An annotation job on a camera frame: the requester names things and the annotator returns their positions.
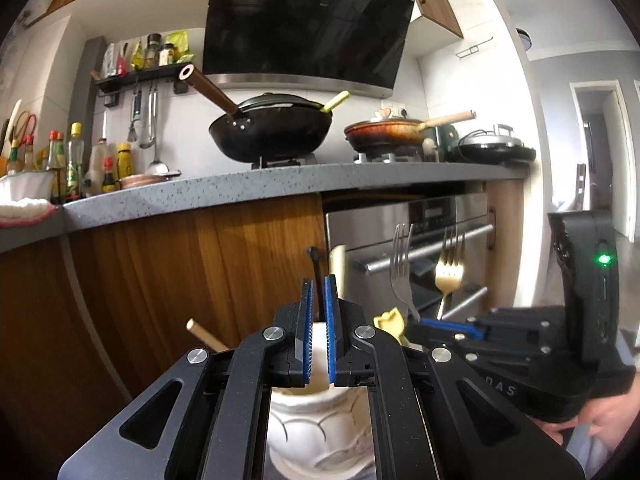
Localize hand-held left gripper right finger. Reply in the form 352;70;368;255
322;274;586;480

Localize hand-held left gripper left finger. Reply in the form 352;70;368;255
57;276;316;480

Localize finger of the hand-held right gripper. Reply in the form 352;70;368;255
407;317;490;342
407;335;502;379

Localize gold fork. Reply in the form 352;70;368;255
433;225;466;321

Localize silver fork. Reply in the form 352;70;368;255
389;222;422;322

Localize white floral ceramic utensil holder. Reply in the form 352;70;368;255
267;320;377;480

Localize bamboo chopstick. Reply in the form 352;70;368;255
186;318;231;354

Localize person's right hand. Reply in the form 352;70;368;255
542;390;640;453

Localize stainless steel built-in oven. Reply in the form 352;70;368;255
322;191;497;322

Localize wooden base cabinet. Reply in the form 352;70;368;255
486;177;527;307
0;237;131;480
64;192;329;401

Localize grey speckled countertop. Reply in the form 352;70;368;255
0;161;532;254

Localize gas stove burner grate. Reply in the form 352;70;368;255
353;148;427;165
251;153;317;170

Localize black electric griddle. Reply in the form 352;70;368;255
451;123;537;164

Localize green kitchen appliance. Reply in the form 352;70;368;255
433;122;459;162

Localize brown frying pan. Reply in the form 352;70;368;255
343;110;477;154

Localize metal ladle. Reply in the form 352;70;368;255
146;125;182;179

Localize copper bowl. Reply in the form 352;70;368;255
119;173;174;190

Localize yellow spatula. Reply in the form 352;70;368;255
322;90;351;112

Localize yellow sauce bottle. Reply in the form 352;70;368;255
116;142;134;180

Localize hanging metal slotted spoon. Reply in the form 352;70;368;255
139;88;160;150

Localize white plastic bottle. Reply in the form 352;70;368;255
84;138;119;197

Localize hanging metal peeler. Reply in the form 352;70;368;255
127;89;142;143

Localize yellow cap oil bottle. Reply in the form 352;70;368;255
66;122;86;199

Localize white bowl on cloth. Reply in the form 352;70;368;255
0;170;59;229

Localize black range hood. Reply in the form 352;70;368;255
202;0;417;99

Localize green snack packet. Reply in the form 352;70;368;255
166;30;195;64

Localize black wok with wooden handle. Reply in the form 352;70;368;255
179;63;335;164

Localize white wall socket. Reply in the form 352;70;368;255
372;104;409;122

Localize metal wall towel holder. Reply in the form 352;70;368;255
455;37;494;58

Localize black wall spice shelf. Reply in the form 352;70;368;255
94;63;195;107

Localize red handled scissors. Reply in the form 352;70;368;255
14;113;38;157

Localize white handled knife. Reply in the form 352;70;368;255
1;99;24;157

